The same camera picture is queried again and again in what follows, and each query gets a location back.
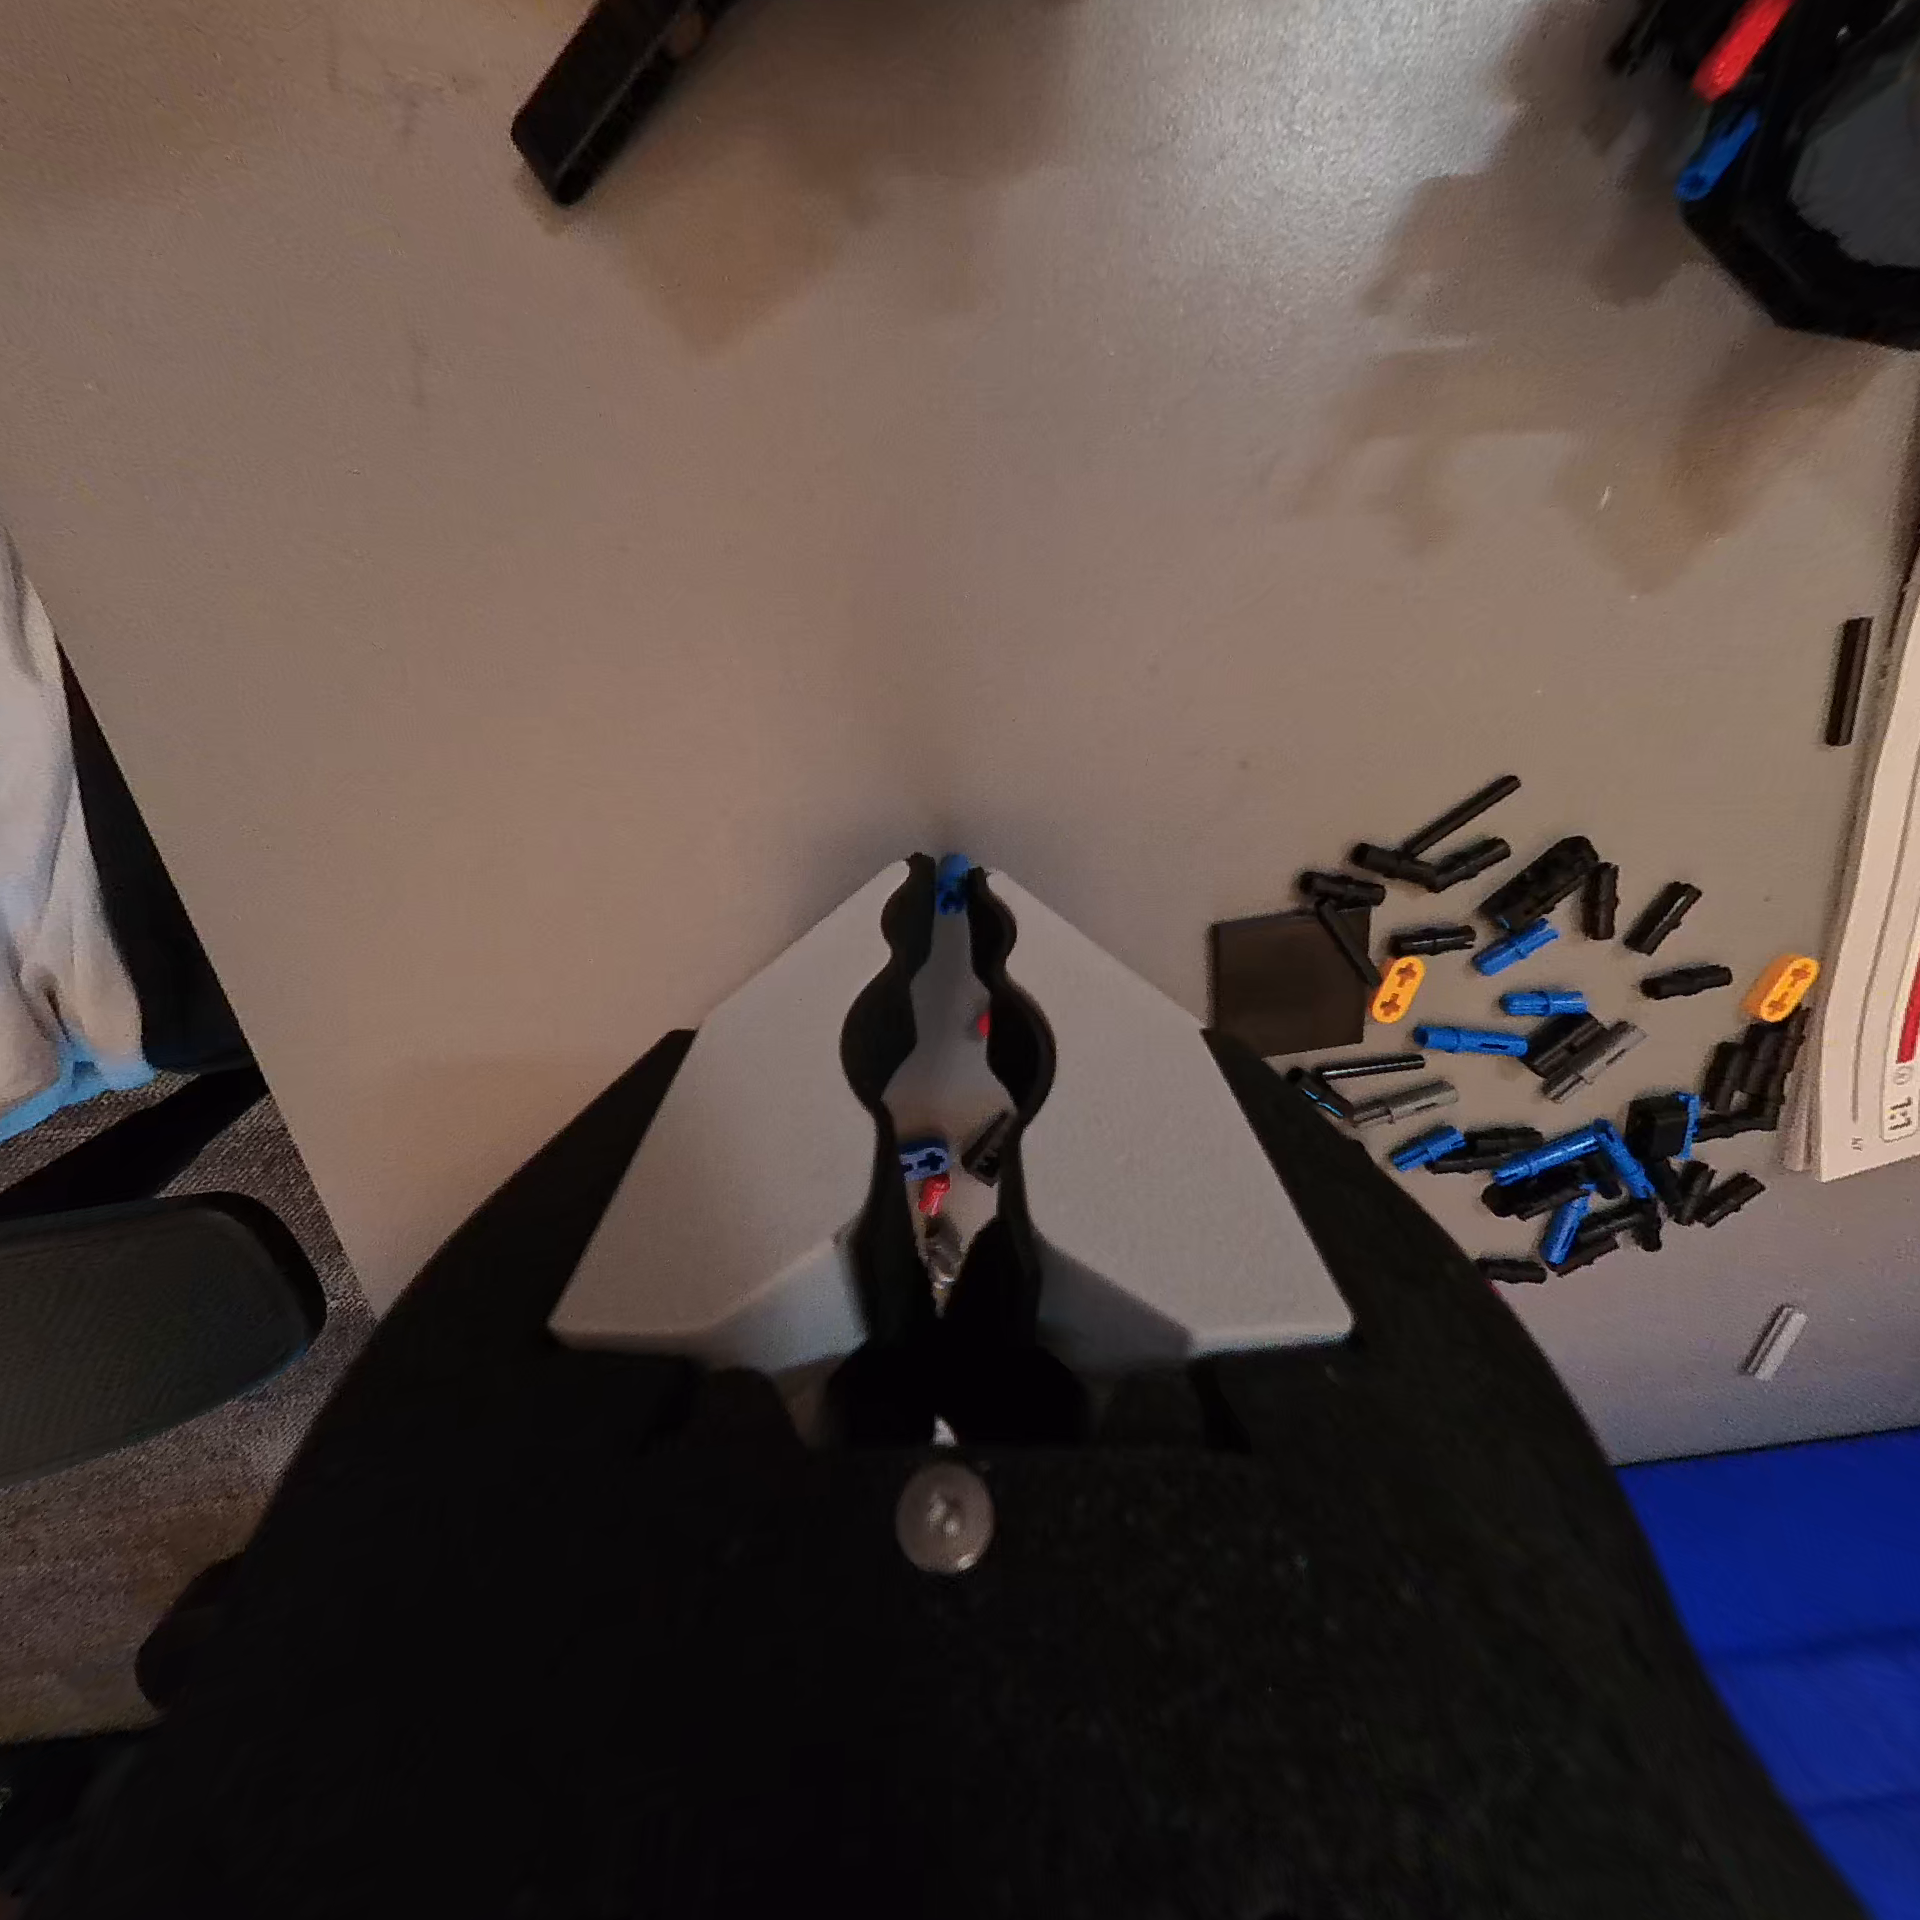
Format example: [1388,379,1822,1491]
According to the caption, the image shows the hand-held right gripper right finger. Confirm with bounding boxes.
[957,862,1355,1376]

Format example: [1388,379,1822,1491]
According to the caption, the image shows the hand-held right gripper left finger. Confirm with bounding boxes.
[550,855,942,1376]

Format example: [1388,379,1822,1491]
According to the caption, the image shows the pile of small lego pins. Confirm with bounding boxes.
[1290,775,1825,1286]

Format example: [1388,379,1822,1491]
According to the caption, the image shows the dark square lego panel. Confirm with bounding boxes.
[1209,903,1376,1063]

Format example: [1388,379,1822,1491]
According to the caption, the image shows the lego instruction booklet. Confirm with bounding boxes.
[1781,550,1920,1186]

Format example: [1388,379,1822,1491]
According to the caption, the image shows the black office chair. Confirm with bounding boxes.
[0,1193,328,1486]

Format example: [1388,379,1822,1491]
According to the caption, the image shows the person's white t-shirt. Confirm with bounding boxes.
[0,524,148,1143]

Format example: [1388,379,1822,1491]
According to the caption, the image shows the blue plastic storage bin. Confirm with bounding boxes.
[1618,1426,1920,1920]

